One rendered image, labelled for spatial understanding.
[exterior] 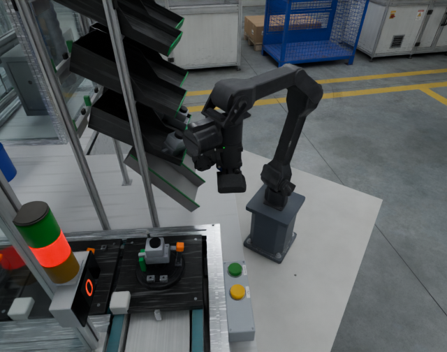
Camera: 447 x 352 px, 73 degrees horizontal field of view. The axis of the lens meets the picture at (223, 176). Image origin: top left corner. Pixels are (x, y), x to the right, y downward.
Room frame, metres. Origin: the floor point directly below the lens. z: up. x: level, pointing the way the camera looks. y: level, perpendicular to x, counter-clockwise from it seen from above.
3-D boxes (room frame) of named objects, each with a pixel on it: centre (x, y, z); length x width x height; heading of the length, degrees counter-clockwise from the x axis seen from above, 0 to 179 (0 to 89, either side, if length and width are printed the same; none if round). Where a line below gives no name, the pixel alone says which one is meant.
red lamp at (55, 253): (0.31, 0.29, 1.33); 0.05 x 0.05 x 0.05
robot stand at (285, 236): (0.70, -0.17, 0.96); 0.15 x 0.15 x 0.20; 57
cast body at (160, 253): (0.51, 0.19, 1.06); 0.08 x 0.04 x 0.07; 94
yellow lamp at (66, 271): (0.31, 0.29, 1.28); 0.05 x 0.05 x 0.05
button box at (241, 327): (0.44, -0.04, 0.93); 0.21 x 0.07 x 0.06; 4
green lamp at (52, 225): (0.31, 0.29, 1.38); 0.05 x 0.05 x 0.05
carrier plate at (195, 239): (0.51, 0.18, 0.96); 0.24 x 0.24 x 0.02; 4
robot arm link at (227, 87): (0.65, -0.11, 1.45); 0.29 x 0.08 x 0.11; 128
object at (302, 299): (0.72, -0.13, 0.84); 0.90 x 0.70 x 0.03; 147
